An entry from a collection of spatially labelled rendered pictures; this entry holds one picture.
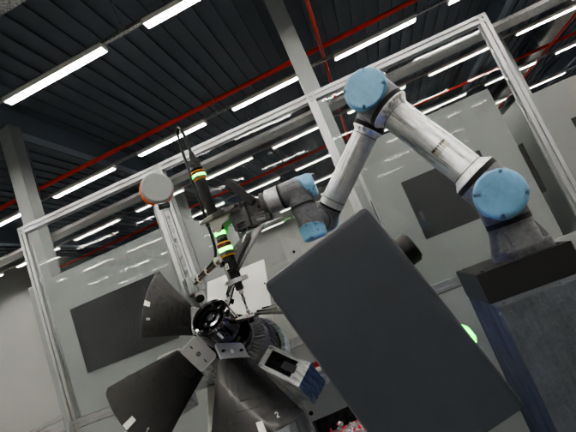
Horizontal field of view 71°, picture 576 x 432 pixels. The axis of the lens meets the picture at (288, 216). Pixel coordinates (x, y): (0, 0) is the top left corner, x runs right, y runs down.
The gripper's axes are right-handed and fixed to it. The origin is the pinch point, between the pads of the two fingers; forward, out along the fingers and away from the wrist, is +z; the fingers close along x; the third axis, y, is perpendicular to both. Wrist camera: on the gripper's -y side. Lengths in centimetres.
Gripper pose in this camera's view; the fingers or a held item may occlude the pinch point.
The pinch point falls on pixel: (206, 221)
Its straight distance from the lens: 126.4
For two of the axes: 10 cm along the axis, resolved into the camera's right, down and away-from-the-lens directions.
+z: -9.1, 3.8, 1.4
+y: 3.6, 9.2, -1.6
